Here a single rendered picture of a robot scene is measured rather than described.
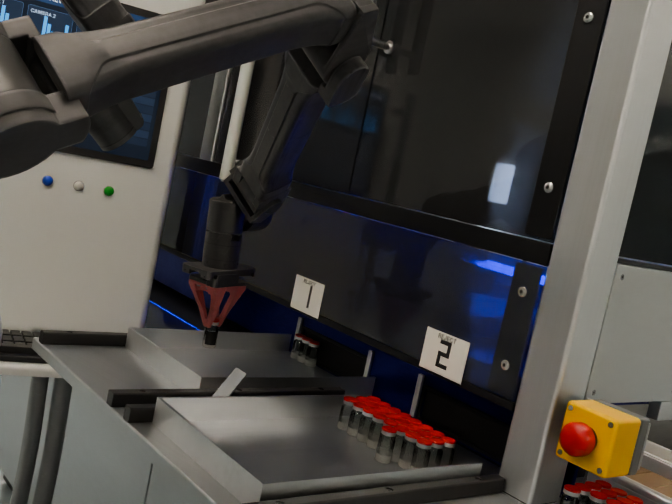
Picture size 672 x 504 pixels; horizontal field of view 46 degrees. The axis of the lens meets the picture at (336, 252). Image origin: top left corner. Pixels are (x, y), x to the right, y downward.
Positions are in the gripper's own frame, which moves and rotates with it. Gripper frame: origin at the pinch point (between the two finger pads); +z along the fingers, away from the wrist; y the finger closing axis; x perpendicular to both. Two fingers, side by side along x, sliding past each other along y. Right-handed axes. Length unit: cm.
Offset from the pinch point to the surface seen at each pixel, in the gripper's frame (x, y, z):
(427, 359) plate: -32.9, 11.9, -2.1
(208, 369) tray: 2.1, 2.5, 9.1
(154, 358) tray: 5.6, -6.2, 7.0
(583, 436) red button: -60, 2, -3
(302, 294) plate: -1.3, 19.7, -3.3
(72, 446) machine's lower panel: 82, 35, 61
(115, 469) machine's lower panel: 56, 29, 56
